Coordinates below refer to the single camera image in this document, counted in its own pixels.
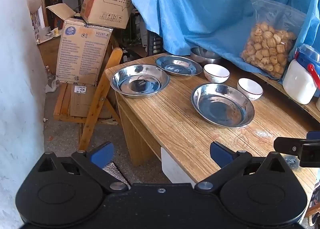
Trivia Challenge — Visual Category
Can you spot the stainless steel bowl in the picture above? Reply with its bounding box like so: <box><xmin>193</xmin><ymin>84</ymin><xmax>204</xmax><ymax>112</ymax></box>
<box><xmin>190</xmin><ymin>46</ymin><xmax>222</xmax><ymax>65</ymax></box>

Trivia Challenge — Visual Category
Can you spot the crumpled white plastic bag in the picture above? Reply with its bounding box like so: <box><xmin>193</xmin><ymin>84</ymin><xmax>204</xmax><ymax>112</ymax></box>
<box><xmin>44</xmin><ymin>79</ymin><xmax>58</xmax><ymax>93</ymax></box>

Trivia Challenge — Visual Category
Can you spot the light blue cloth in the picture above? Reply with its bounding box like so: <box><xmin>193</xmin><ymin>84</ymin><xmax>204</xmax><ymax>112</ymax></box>
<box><xmin>131</xmin><ymin>0</ymin><xmax>320</xmax><ymax>80</ymax></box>

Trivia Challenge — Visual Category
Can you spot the white bowl with red rim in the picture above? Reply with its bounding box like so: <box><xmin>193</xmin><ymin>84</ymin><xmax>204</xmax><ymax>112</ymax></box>
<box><xmin>203</xmin><ymin>64</ymin><xmax>230</xmax><ymax>83</ymax></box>
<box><xmin>237</xmin><ymin>78</ymin><xmax>264</xmax><ymax>101</ymax></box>

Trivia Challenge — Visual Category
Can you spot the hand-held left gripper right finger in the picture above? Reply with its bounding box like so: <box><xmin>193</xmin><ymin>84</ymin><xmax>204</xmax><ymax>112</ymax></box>
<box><xmin>194</xmin><ymin>141</ymin><xmax>292</xmax><ymax>193</ymax></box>

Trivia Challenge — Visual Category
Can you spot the printed cardboard box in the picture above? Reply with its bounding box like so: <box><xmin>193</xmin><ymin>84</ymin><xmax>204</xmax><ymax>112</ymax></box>
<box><xmin>46</xmin><ymin>4</ymin><xmax>113</xmax><ymax>86</ymax></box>

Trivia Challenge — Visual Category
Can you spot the clear bag of snacks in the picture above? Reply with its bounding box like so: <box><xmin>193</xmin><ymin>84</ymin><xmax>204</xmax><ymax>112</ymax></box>
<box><xmin>240</xmin><ymin>0</ymin><xmax>307</xmax><ymax>79</ymax></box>

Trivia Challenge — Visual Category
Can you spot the black crate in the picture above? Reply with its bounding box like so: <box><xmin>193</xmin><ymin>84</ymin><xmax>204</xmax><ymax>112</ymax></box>
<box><xmin>147</xmin><ymin>30</ymin><xmax>165</xmax><ymax>54</ymax></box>

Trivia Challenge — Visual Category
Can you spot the silver foil bag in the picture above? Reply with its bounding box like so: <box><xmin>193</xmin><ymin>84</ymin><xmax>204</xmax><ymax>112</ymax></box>
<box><xmin>104</xmin><ymin>161</ymin><xmax>132</xmax><ymax>190</ymax></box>

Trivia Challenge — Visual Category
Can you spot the flat cardboard sheet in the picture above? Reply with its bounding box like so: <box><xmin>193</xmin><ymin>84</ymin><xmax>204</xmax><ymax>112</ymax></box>
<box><xmin>70</xmin><ymin>84</ymin><xmax>113</xmax><ymax>119</ymax></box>

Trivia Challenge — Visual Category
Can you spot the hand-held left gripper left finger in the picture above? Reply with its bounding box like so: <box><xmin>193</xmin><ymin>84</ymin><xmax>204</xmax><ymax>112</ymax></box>
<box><xmin>37</xmin><ymin>141</ymin><xmax>129</xmax><ymax>193</ymax></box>

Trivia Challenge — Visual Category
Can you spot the wooden shelf riser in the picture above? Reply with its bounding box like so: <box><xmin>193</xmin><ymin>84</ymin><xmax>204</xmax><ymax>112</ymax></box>
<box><xmin>250</xmin><ymin>70</ymin><xmax>320</xmax><ymax>122</ymax></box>

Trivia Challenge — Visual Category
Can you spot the wooden folding chair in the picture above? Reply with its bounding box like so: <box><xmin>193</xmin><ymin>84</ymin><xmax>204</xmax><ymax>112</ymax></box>
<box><xmin>53</xmin><ymin>47</ymin><xmax>123</xmax><ymax>152</ymax></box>

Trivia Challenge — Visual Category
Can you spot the white jug with blue lid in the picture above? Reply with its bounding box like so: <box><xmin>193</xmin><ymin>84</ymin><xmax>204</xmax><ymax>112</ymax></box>
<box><xmin>282</xmin><ymin>44</ymin><xmax>320</xmax><ymax>105</ymax></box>

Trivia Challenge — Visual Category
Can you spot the stainless steel plate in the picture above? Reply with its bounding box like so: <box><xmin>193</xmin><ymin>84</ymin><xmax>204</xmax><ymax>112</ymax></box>
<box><xmin>110</xmin><ymin>64</ymin><xmax>170</xmax><ymax>99</ymax></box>
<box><xmin>191</xmin><ymin>83</ymin><xmax>255</xmax><ymax>128</ymax></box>
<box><xmin>155</xmin><ymin>55</ymin><xmax>203</xmax><ymax>76</ymax></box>

